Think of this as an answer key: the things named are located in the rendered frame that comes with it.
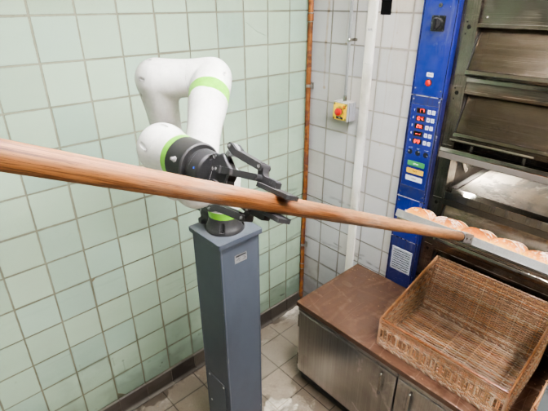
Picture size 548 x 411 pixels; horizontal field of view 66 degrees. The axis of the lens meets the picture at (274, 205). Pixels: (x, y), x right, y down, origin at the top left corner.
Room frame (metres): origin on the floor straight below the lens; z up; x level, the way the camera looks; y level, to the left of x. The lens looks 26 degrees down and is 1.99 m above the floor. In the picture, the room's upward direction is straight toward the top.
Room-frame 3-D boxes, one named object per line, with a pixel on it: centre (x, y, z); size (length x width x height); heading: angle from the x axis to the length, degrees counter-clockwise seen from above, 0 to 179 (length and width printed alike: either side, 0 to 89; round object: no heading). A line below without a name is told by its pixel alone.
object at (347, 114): (2.22, -0.37, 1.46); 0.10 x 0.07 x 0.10; 43
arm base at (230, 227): (1.46, 0.23, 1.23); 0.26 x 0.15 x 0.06; 42
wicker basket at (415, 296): (1.40, -0.82, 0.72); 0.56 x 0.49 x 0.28; 43
